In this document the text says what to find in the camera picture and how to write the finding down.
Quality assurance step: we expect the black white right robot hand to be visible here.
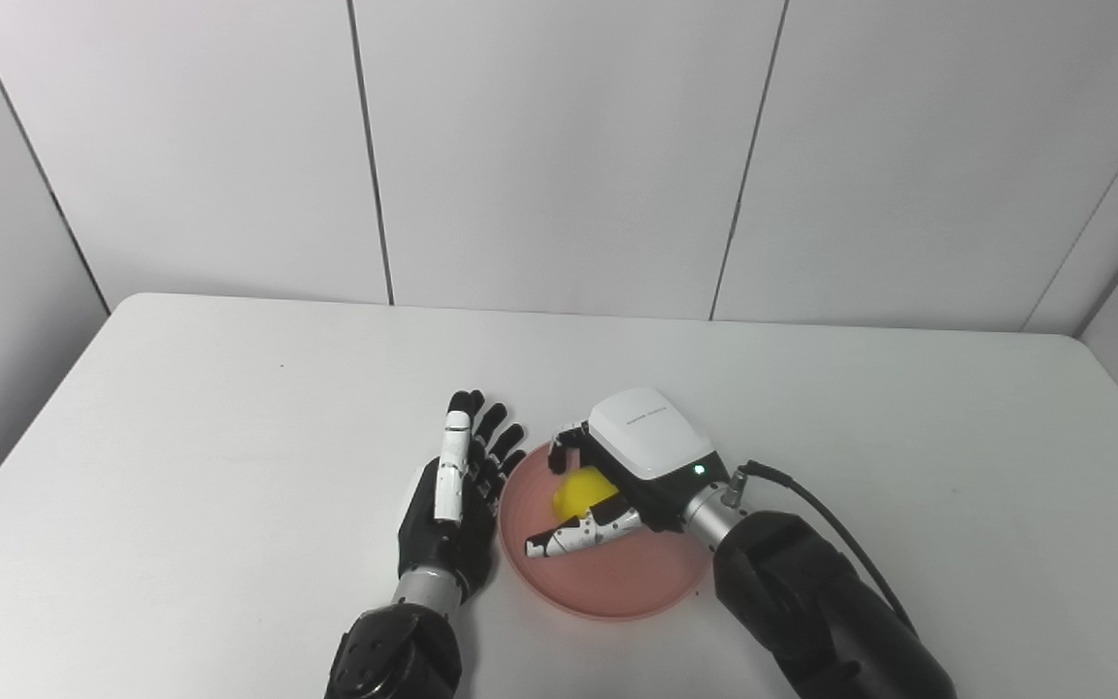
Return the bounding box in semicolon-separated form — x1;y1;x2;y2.
524;386;730;561

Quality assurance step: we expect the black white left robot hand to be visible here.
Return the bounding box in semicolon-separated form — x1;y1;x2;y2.
396;390;528;603

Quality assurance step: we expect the yellow lemon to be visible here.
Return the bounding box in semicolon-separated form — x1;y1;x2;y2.
552;467;620;522

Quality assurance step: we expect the pink round plate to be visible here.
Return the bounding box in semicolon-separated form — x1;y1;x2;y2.
499;439;715;622

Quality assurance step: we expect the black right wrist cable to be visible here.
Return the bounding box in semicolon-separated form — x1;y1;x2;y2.
729;460;919;637

